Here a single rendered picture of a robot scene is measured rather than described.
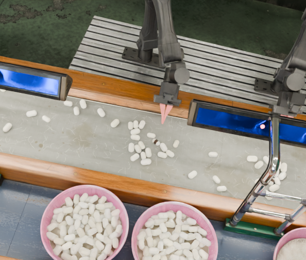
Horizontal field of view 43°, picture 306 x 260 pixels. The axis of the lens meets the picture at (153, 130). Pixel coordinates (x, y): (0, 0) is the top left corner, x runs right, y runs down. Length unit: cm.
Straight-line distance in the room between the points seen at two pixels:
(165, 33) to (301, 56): 47
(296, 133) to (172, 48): 53
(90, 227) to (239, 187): 52
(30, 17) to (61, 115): 162
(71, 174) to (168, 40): 57
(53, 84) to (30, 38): 175
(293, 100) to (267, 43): 178
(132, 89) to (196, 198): 50
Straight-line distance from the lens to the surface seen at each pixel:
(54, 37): 285
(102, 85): 154
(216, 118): 110
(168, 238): 129
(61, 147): 141
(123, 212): 127
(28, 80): 115
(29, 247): 134
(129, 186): 130
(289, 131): 115
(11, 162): 138
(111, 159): 138
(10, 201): 141
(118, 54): 179
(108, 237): 127
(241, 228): 137
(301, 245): 141
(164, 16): 141
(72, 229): 127
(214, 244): 128
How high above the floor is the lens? 194
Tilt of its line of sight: 55 degrees down
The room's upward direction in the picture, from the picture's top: 10 degrees clockwise
